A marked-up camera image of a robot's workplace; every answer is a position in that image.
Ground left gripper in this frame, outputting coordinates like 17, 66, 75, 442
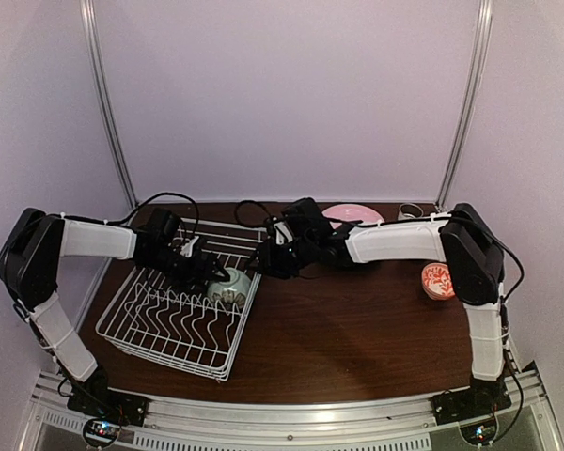
142, 245, 228, 294

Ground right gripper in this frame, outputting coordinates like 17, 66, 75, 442
245, 233, 318, 277

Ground light blue bowl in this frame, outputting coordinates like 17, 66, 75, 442
207, 267, 251, 309

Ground light pink plate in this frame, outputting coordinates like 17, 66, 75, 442
322, 203, 385, 229

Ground white and brown cup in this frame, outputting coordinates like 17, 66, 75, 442
397, 203, 424, 221

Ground white bowl red pattern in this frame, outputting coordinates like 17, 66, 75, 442
421, 262, 455, 301

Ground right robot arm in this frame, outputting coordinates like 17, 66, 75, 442
249, 197, 506, 415

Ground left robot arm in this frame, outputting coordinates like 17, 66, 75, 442
0, 208, 230, 382

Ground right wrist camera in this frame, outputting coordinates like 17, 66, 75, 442
264, 216, 294, 246

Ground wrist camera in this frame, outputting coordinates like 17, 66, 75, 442
264, 216, 294, 246
171, 234, 201, 258

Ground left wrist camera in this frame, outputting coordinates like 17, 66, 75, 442
171, 234, 201, 258

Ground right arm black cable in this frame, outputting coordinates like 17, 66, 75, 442
234, 199, 278, 226

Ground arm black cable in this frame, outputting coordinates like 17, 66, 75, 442
60, 191, 200, 236
234, 199, 278, 226

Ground white wire dish rack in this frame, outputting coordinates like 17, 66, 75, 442
95, 218, 266, 381

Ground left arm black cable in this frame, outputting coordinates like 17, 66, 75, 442
60, 191, 200, 236

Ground aluminium front rail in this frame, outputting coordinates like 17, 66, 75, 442
14, 371, 564, 450

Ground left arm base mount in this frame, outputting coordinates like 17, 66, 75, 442
64, 365, 149, 427

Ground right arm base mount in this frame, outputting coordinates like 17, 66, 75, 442
431, 362, 511, 425

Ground left aluminium frame post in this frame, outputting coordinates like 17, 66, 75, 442
80, 0, 137, 209

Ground aluminium frame post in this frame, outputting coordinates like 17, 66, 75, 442
434, 0, 494, 210
80, 0, 137, 209

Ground right aluminium frame post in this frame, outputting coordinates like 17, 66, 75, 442
434, 0, 494, 210

